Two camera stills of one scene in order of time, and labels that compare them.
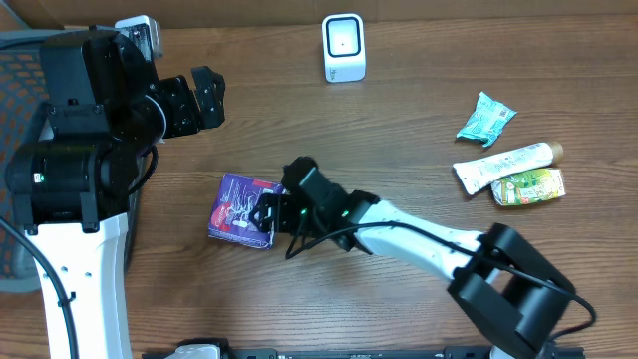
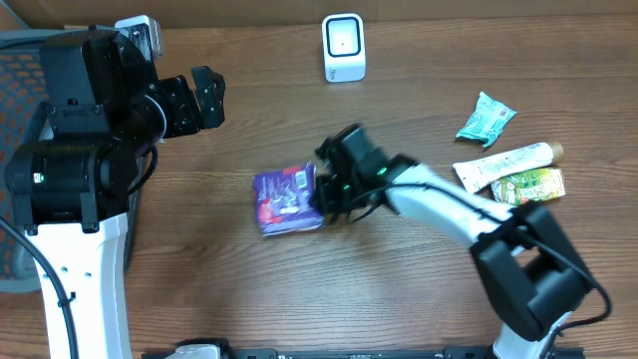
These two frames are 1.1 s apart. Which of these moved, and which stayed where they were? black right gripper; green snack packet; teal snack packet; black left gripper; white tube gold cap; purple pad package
Moved: purple pad package; black right gripper
Stayed: black left gripper; white tube gold cap; teal snack packet; green snack packet
